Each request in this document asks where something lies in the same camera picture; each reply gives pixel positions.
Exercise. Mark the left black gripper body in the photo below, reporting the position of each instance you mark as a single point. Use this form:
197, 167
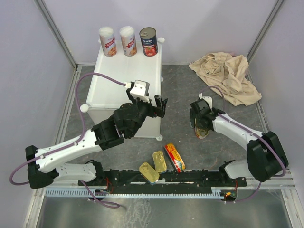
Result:
145, 109

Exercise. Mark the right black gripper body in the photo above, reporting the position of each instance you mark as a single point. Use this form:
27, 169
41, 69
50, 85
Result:
193, 116

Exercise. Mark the red green tin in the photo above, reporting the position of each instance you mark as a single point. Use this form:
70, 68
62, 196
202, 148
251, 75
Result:
200, 133

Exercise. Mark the white plastic cube cabinet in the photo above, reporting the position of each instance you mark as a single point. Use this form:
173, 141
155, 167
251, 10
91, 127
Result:
105, 96

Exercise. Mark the dark blue food can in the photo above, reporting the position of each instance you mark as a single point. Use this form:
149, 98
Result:
149, 41

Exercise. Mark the red white tall can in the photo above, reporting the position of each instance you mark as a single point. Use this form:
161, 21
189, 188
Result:
107, 40

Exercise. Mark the orange label white-lid can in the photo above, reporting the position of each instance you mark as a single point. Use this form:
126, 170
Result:
128, 40

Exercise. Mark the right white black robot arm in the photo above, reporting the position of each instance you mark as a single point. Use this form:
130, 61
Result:
265, 155

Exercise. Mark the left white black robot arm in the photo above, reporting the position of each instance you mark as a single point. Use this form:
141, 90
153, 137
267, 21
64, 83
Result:
48, 165

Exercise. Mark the beige crumpled cloth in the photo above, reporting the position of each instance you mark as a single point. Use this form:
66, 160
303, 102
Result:
228, 74

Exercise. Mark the red yellow flat tin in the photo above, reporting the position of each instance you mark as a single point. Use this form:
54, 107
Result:
175, 157

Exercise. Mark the gold tin lower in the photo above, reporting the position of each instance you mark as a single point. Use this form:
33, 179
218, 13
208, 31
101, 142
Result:
149, 173

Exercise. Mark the gold tin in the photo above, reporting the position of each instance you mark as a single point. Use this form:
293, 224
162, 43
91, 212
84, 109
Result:
159, 162
149, 173

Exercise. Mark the gold tin upper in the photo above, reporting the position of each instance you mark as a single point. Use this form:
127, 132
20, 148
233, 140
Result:
159, 162

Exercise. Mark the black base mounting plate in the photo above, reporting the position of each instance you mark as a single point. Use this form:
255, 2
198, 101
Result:
204, 178

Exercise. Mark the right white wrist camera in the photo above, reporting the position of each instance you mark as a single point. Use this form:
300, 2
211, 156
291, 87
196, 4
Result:
208, 99

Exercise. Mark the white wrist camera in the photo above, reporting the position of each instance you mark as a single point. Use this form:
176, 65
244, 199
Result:
208, 99
138, 90

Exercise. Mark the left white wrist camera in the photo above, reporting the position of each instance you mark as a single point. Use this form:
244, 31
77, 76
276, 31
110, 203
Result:
138, 90

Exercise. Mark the light blue cable duct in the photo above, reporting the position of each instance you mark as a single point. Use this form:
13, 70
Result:
141, 191

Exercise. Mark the aluminium frame rail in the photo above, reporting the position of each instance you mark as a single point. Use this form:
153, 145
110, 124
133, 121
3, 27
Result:
81, 175

